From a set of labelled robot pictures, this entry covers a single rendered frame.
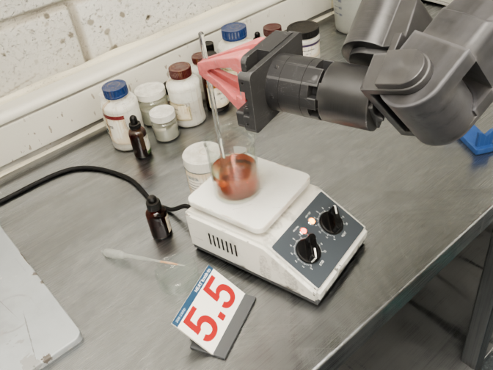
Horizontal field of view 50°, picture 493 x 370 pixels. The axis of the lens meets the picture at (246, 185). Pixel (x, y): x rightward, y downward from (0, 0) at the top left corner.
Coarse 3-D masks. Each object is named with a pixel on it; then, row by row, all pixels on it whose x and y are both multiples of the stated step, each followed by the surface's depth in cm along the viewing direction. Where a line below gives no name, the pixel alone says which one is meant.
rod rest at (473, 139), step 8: (472, 128) 85; (464, 136) 84; (472, 136) 84; (480, 136) 80; (488, 136) 80; (472, 144) 82; (480, 144) 81; (488, 144) 81; (472, 152) 82; (480, 152) 81; (488, 152) 81
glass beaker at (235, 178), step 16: (224, 128) 65; (240, 128) 65; (208, 144) 64; (224, 144) 66; (240, 144) 66; (208, 160) 63; (224, 160) 61; (240, 160) 61; (256, 160) 64; (224, 176) 63; (240, 176) 62; (256, 176) 64; (224, 192) 64; (240, 192) 64; (256, 192) 66
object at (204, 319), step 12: (216, 276) 64; (204, 288) 62; (216, 288) 63; (228, 288) 64; (204, 300) 62; (216, 300) 62; (228, 300) 63; (192, 312) 60; (204, 312) 61; (216, 312) 62; (228, 312) 63; (180, 324) 59; (192, 324) 59; (204, 324) 60; (216, 324) 61; (204, 336) 59
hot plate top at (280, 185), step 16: (272, 176) 69; (288, 176) 68; (304, 176) 68; (192, 192) 68; (208, 192) 68; (272, 192) 66; (288, 192) 66; (208, 208) 65; (224, 208) 65; (240, 208) 65; (256, 208) 64; (272, 208) 64; (240, 224) 63; (256, 224) 62
